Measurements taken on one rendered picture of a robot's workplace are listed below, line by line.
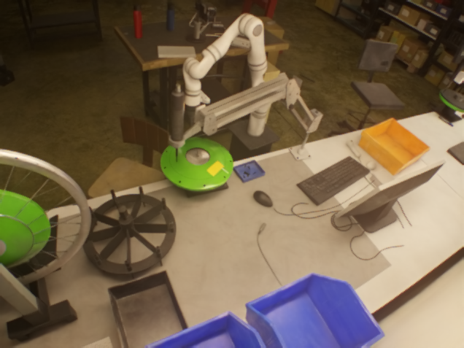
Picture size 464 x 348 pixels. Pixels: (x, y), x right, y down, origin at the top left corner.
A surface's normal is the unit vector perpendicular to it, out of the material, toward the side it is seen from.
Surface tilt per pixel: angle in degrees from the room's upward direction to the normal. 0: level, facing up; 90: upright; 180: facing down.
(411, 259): 0
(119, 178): 0
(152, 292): 0
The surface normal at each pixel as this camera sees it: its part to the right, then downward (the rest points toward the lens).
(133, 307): 0.13, -0.67
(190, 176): 0.05, -0.37
